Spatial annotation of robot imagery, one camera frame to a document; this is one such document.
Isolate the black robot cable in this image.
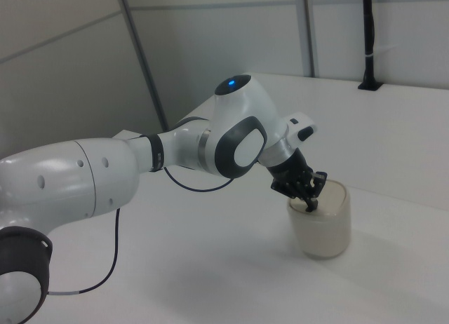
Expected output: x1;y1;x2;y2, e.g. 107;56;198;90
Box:
46;165;236;296

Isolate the black camera pole with clamp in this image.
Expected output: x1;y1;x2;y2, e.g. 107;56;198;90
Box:
357;0;384;91

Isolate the grey partition post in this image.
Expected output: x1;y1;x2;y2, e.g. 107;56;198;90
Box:
114;0;166;131
295;0;319;78

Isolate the small white trash can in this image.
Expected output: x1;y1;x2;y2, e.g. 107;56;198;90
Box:
287;178;352;260

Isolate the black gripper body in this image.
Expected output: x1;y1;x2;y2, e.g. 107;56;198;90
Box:
266;150;313;201

